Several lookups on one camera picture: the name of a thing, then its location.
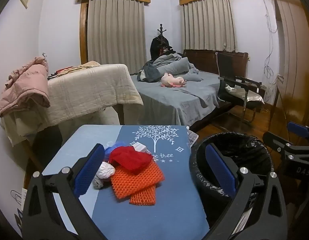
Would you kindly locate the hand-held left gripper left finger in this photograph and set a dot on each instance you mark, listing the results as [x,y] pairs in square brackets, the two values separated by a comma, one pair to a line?
[88,170]

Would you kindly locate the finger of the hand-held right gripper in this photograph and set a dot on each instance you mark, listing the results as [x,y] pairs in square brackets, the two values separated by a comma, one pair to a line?
[277,140]
[298,129]

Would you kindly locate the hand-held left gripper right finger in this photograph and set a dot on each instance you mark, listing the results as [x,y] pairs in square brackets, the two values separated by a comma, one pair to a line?
[219,167]

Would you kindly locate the blue plastic bag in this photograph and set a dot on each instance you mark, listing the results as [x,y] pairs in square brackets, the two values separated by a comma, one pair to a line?
[110,151]

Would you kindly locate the black lined trash bin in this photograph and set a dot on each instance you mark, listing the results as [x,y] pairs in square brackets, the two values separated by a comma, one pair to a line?
[244,150]

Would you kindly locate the red plastic bag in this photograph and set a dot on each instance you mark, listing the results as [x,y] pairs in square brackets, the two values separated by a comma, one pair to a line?
[129,158]

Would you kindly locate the orange foam net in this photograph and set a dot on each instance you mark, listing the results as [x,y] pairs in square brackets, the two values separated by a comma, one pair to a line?
[137,178]
[144,197]

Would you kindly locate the white cardboard box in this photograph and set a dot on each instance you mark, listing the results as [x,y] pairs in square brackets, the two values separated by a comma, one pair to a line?
[139,147]

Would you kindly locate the silver cushion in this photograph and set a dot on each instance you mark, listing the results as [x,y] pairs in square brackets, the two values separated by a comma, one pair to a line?
[244,95]

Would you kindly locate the wooden wardrobe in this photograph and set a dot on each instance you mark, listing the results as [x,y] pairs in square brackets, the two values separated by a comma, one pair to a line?
[297,67]

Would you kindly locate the beige quilt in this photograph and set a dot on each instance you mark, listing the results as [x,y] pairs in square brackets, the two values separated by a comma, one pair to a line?
[89,90]

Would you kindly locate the bed with grey sheet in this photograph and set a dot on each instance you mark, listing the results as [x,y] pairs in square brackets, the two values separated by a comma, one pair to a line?
[169,100]

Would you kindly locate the black chair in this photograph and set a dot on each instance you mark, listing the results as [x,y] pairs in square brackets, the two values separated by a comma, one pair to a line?
[224,62]

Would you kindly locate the pink plush toy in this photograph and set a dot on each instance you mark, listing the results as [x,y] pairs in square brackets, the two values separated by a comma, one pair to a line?
[172,80]

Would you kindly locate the pile of folded clothes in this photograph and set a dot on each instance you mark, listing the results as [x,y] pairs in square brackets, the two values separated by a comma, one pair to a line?
[69,70]

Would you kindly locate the pink padded jacket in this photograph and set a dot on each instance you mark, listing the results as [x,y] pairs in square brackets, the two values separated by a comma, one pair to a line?
[27,85]

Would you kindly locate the wooden headboard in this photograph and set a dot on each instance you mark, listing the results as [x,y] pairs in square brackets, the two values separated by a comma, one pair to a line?
[204,62]

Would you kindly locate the grey duvet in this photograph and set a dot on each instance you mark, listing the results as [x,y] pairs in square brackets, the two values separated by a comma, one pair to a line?
[174,66]

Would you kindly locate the dark clothes heap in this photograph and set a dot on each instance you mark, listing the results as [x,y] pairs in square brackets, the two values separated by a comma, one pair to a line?
[152,73]

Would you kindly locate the dark coat rack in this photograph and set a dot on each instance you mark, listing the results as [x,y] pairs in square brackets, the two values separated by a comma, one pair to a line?
[160,42]

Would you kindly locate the wooden window frame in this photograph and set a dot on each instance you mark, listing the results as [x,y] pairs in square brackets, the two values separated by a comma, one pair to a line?
[83,30]

